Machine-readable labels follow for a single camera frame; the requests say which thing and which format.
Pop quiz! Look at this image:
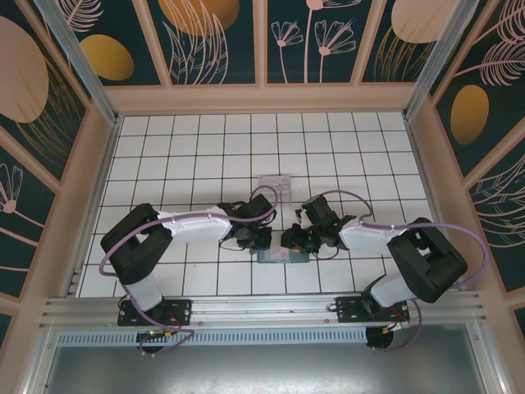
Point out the aluminium mounting rail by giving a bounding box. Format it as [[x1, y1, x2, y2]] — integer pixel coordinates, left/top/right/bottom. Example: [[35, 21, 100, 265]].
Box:
[[39, 290, 487, 329]]

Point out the small controller circuit board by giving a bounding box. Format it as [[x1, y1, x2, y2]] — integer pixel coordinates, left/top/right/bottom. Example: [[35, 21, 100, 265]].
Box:
[[136, 328, 173, 342]]

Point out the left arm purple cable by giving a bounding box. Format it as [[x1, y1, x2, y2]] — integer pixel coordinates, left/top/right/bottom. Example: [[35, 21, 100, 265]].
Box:
[[100, 185, 279, 358]]

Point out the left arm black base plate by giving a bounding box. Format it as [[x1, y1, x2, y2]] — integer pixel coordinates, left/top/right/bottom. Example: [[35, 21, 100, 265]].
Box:
[[117, 298, 194, 328]]

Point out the aluminium side rail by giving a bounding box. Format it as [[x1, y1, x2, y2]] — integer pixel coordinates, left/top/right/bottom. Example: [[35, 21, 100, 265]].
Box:
[[61, 117, 124, 297], [404, 117, 468, 291]]

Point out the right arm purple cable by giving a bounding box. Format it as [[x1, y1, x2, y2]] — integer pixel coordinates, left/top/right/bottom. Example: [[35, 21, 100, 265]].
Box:
[[323, 190, 491, 354]]

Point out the slotted grey cable duct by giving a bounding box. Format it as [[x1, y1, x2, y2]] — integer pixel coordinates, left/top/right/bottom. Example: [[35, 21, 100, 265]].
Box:
[[55, 327, 369, 346]]

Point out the wire connector plug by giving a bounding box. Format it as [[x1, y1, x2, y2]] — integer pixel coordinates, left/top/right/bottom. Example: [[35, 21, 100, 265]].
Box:
[[383, 319, 411, 334]]

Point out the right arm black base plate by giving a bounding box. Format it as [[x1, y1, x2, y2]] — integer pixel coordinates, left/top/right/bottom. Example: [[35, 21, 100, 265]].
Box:
[[334, 295, 411, 323]]

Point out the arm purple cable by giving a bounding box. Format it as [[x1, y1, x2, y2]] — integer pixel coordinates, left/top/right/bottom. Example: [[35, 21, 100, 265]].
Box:
[[100, 185, 279, 358], [323, 190, 491, 354]]

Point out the grey metal sheet panel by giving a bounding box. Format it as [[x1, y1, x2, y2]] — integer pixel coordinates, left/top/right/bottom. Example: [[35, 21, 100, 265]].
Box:
[[24, 323, 505, 394]]

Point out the aluminium frame post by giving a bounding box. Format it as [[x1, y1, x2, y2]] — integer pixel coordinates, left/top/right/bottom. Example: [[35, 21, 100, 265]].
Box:
[[401, 0, 481, 120], [32, 0, 124, 124]]

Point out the teal card holder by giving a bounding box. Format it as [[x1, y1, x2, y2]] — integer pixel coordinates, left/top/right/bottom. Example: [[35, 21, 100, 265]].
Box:
[[256, 248, 311, 264]]

